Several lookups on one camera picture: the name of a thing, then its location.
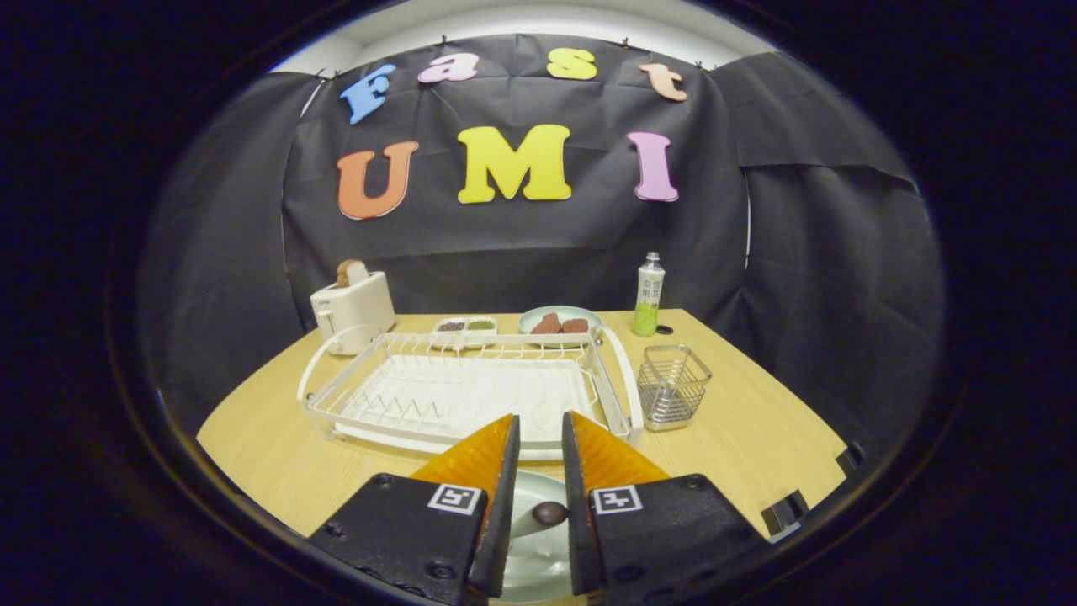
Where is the white toaster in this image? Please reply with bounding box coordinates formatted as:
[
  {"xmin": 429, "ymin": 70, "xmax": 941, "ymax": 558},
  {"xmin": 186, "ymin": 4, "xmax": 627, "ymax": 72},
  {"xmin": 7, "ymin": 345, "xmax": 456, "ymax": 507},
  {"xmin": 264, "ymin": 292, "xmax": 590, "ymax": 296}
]
[{"xmin": 310, "ymin": 270, "xmax": 397, "ymax": 356}]

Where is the green drink bottle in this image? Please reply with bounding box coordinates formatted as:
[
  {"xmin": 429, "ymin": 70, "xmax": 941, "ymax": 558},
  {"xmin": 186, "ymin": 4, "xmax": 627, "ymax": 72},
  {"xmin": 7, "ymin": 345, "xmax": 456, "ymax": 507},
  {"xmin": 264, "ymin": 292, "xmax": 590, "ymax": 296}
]
[{"xmin": 632, "ymin": 251, "xmax": 666, "ymax": 338}]

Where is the black backdrop cloth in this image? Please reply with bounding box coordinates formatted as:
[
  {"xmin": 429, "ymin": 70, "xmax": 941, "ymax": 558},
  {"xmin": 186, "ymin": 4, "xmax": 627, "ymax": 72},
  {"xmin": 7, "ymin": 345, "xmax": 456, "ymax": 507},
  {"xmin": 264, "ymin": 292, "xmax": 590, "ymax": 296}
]
[{"xmin": 139, "ymin": 34, "xmax": 947, "ymax": 472}]

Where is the pale green plate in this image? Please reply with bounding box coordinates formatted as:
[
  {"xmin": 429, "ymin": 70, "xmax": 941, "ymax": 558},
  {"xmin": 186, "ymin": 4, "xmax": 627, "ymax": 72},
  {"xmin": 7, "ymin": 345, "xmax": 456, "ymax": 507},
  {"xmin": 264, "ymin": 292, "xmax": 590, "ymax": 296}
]
[{"xmin": 492, "ymin": 469, "xmax": 590, "ymax": 603}]

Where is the white divided condiment dish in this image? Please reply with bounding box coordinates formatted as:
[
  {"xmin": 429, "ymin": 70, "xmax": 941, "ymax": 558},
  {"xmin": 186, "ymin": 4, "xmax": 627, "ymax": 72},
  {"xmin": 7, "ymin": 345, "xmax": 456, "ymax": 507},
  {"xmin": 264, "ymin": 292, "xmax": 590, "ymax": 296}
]
[{"xmin": 431, "ymin": 315, "xmax": 499, "ymax": 348}]

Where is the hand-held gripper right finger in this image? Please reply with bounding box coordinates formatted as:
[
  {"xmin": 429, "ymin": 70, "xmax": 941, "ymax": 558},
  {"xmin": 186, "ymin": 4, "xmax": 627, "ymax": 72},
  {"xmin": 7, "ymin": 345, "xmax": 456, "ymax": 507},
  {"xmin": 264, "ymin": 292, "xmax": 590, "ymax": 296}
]
[{"xmin": 561, "ymin": 410, "xmax": 771, "ymax": 600}]

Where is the pale green serving dish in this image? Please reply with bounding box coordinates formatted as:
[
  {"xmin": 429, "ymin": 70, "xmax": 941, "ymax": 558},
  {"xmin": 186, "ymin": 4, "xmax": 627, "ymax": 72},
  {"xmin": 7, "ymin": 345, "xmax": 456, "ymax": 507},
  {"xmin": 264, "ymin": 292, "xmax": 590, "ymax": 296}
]
[{"xmin": 517, "ymin": 305, "xmax": 604, "ymax": 348}]

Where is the brown handled spoon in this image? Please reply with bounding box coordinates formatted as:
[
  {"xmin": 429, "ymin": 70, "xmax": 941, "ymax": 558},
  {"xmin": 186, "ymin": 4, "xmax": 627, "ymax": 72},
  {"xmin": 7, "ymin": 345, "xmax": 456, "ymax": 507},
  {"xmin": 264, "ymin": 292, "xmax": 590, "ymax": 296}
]
[{"xmin": 510, "ymin": 500, "xmax": 570, "ymax": 540}]

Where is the metal wire basket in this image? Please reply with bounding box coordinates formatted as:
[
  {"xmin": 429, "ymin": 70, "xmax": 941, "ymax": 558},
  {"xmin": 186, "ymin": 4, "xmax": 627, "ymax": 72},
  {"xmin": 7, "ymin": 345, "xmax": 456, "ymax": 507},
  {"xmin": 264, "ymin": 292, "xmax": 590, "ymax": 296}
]
[{"xmin": 637, "ymin": 344, "xmax": 713, "ymax": 433}]

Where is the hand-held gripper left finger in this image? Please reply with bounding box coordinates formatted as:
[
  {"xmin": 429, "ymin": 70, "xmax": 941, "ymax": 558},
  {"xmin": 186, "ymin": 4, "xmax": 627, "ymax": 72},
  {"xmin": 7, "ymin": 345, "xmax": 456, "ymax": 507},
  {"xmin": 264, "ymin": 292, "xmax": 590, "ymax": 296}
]
[{"xmin": 307, "ymin": 413, "xmax": 522, "ymax": 606}]

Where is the white wire dish rack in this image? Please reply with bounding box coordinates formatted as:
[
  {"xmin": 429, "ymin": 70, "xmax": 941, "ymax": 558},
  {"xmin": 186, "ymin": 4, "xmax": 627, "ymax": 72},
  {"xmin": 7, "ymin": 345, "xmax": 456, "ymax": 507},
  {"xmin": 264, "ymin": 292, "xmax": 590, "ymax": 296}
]
[{"xmin": 296, "ymin": 324, "xmax": 645, "ymax": 461}]

